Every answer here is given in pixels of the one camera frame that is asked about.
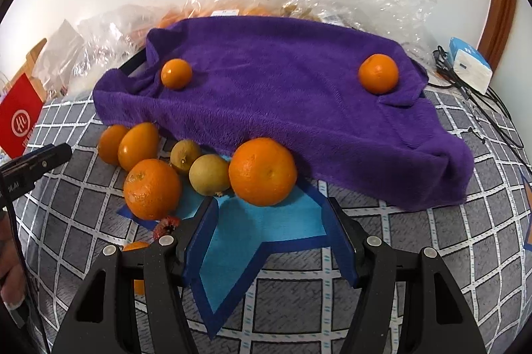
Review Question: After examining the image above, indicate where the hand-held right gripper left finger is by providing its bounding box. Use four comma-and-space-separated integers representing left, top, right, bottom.
52, 196, 221, 354

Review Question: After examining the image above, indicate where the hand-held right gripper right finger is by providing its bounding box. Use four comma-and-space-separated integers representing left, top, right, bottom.
318, 196, 487, 354

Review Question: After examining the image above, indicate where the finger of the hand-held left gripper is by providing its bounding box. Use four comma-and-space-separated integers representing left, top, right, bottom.
0, 143, 73, 182

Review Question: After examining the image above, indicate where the yellow-brown longan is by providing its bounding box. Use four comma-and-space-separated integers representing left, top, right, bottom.
170, 139, 203, 177
189, 153, 231, 197

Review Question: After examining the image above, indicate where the small round orange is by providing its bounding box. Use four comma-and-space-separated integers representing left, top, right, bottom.
358, 54, 400, 95
160, 58, 194, 90
122, 241, 151, 296
97, 124, 129, 166

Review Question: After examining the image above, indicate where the large smooth orange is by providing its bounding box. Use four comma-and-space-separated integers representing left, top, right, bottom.
228, 137, 298, 207

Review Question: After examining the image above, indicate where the oval orange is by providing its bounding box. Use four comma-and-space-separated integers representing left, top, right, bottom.
117, 122, 161, 172

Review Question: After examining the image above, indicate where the black tray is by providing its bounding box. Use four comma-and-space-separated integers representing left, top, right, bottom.
117, 46, 148, 78

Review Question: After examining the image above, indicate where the purple towel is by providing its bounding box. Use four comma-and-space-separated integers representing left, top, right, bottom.
92, 15, 475, 212

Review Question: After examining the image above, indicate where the person's left hand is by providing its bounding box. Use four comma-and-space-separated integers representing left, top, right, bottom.
0, 221, 28, 311

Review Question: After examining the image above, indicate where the red lychee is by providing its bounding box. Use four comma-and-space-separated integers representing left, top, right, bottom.
153, 215, 183, 242

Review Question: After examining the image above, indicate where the red paper bag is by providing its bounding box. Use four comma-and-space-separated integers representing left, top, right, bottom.
0, 72, 44, 159

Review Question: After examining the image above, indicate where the large dimpled orange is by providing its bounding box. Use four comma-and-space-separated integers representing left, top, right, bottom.
123, 158, 183, 221

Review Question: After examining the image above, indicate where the grey checkered blanket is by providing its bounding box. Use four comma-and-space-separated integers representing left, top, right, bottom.
0, 88, 532, 354

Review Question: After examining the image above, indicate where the brown cardboard box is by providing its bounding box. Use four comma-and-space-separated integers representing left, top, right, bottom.
17, 38, 48, 89

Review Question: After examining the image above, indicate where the grey plastic bag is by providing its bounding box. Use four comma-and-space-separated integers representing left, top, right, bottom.
39, 19, 86, 89

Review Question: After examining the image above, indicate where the small clear plastic bag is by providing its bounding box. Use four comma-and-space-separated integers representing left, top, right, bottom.
66, 4, 175, 94

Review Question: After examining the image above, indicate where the blue edged orange paper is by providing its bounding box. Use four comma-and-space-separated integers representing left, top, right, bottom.
517, 167, 532, 251

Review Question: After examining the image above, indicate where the bagged orange produce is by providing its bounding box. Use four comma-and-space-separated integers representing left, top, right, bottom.
158, 5, 196, 28

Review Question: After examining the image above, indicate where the blue white tissue pack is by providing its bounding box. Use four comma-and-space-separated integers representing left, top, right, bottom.
448, 37, 493, 94

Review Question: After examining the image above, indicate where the black power cable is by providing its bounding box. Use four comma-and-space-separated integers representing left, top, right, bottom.
430, 46, 526, 151

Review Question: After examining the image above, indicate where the brown wooden door frame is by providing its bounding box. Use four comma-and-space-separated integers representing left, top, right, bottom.
476, 0, 520, 55

